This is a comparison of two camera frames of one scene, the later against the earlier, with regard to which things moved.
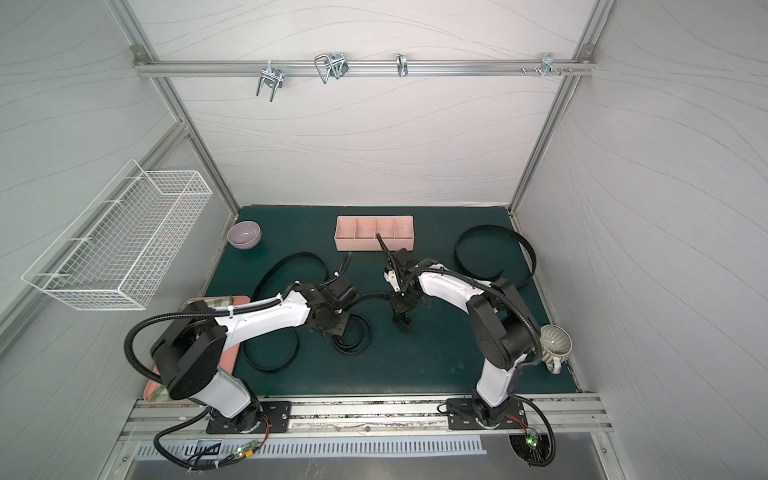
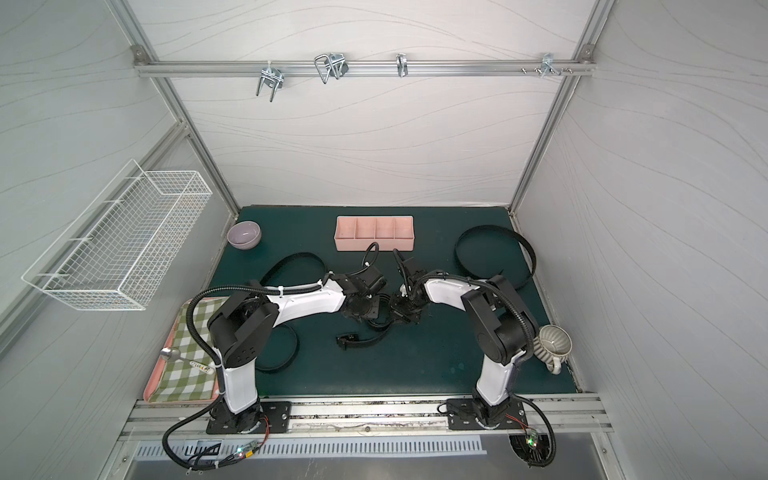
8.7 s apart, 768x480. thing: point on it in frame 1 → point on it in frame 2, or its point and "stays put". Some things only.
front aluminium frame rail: x=585 y=414 stays put
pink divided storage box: x=357 y=233 stays put
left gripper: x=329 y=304 → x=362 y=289
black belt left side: x=254 y=295 stays put
